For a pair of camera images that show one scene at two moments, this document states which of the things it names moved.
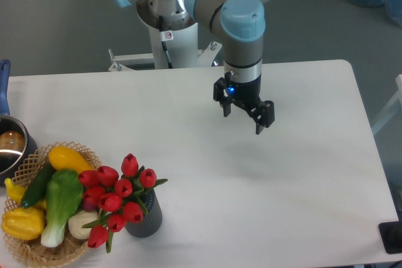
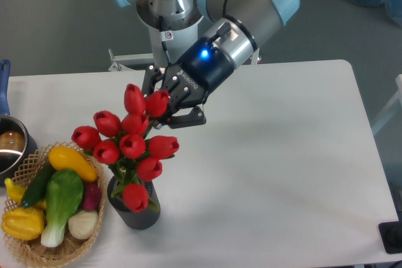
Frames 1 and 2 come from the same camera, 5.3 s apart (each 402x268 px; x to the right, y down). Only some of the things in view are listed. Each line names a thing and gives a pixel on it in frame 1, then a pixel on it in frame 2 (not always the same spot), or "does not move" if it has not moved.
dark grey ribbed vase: (151, 222) to (135, 220)
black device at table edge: (391, 233) does not move
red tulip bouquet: (115, 198) to (124, 145)
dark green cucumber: (37, 189) does not move
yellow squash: (63, 157) does not move
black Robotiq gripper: (247, 94) to (190, 81)
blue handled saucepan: (17, 149) does not move
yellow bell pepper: (25, 223) does not move
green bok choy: (63, 194) does not move
